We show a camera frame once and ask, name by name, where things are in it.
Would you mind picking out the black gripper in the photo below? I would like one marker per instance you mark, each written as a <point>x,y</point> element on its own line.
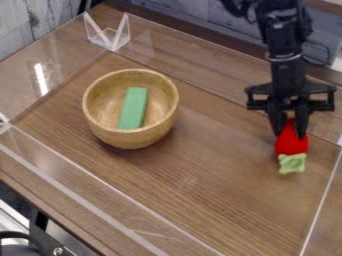
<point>291,92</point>

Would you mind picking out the red plush strawberry toy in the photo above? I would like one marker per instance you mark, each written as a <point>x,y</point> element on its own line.
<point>292,150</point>

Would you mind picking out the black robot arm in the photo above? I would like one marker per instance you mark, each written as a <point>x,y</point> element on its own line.
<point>285,27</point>

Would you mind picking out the green rectangular block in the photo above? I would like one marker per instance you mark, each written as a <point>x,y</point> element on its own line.
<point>134,108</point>

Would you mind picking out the clear acrylic table guard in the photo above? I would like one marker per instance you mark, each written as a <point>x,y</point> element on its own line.
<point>202,194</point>

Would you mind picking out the wooden bowl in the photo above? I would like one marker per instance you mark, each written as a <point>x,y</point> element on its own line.
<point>103,100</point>

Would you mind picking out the clear acrylic corner bracket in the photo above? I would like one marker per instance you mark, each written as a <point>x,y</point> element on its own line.
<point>109,38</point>

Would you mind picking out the black metal table bracket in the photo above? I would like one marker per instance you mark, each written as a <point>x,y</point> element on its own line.
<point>57,241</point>

